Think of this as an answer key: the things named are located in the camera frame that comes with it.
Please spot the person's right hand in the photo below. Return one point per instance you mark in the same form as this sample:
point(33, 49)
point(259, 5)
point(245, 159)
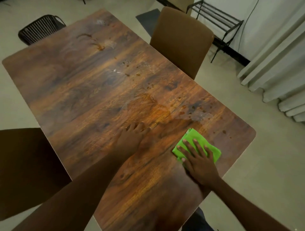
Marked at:
point(202, 169)

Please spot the person's left hand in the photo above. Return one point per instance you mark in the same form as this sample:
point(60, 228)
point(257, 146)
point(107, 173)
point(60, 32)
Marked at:
point(131, 140)

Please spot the green cleaning cloth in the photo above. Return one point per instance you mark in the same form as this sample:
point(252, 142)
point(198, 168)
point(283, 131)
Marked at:
point(190, 134)

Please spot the black plastic basket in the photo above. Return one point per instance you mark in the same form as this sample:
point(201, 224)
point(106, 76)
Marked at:
point(40, 28)

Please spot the person's left forearm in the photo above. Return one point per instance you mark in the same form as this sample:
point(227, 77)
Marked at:
point(76, 197)

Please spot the person's right forearm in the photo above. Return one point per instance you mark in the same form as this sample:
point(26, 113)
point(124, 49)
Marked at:
point(245, 207)

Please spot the person's blue trousers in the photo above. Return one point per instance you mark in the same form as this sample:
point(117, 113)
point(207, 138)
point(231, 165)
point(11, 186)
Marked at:
point(195, 222)

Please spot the wooden table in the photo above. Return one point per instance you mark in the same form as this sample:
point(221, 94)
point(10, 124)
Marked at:
point(95, 83)

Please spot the brown upholstered chair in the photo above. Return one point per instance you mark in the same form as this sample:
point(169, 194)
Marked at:
point(26, 171)
point(181, 40)

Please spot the dark grey floor mat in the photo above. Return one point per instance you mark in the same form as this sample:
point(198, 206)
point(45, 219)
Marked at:
point(149, 21)

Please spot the white curtain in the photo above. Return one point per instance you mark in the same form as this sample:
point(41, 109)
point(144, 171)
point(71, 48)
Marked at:
point(281, 66)

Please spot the black framed glass door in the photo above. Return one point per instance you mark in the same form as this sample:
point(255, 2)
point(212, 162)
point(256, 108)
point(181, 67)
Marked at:
point(178, 4)

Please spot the black metal rack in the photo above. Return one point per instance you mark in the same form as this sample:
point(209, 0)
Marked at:
point(222, 20)

